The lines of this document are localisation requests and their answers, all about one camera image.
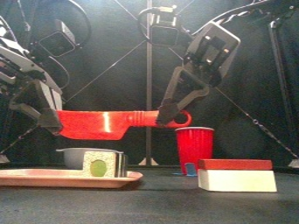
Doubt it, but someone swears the red plastic cup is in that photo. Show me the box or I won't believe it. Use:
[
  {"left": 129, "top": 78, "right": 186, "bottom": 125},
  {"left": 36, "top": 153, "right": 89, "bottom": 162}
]
[{"left": 173, "top": 126, "right": 216, "bottom": 176}]

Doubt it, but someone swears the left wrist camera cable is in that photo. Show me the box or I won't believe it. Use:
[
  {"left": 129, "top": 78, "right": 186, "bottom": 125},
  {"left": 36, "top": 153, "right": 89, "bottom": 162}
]
[{"left": 61, "top": 0, "right": 93, "bottom": 49}]

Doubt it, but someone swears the diagonal steel brace wire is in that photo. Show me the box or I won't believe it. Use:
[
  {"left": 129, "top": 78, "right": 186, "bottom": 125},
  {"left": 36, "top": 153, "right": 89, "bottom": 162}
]
[
  {"left": 0, "top": 0, "right": 196, "bottom": 155},
  {"left": 112, "top": 0, "right": 299, "bottom": 160}
]

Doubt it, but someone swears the vertical metal frame pole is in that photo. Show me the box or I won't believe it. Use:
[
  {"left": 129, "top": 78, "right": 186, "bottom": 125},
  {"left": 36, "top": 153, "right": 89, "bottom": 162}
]
[{"left": 144, "top": 0, "right": 154, "bottom": 166}]

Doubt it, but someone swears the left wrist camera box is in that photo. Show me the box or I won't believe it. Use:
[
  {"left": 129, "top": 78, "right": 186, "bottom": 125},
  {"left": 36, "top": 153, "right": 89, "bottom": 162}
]
[{"left": 37, "top": 18, "right": 78, "bottom": 58}]

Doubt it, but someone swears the red toy knife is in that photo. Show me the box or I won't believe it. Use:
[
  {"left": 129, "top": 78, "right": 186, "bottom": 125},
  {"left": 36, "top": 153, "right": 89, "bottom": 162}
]
[{"left": 56, "top": 109, "right": 193, "bottom": 142}]

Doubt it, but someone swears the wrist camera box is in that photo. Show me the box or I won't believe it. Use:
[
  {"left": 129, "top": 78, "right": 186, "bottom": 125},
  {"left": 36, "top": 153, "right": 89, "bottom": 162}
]
[
  {"left": 37, "top": 18, "right": 78, "bottom": 58},
  {"left": 149, "top": 12, "right": 181, "bottom": 47}
]

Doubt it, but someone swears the grey toy pot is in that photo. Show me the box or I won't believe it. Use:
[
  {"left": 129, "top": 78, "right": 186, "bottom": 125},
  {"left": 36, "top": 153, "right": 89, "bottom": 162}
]
[{"left": 54, "top": 147, "right": 125, "bottom": 171}]

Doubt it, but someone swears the slanted black frame pole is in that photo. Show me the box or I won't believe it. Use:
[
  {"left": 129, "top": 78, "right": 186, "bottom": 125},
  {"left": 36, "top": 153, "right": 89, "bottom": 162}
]
[{"left": 267, "top": 19, "right": 299, "bottom": 147}]

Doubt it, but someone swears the pink plastic tray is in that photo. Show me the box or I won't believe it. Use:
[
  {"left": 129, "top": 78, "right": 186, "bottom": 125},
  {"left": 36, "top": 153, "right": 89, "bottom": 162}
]
[{"left": 0, "top": 167, "right": 145, "bottom": 189}]

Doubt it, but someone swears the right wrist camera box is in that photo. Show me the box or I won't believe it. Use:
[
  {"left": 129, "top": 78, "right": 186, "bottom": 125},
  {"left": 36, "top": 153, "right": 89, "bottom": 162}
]
[{"left": 149, "top": 12, "right": 181, "bottom": 47}]

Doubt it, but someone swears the red and white box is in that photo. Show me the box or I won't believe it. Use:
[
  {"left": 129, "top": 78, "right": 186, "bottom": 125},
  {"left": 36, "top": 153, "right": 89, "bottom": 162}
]
[{"left": 196, "top": 158, "right": 279, "bottom": 193}]

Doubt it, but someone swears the small blue plastic piece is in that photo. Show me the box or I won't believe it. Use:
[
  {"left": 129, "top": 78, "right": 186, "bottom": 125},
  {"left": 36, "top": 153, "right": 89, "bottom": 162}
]
[{"left": 181, "top": 162, "right": 198, "bottom": 178}]

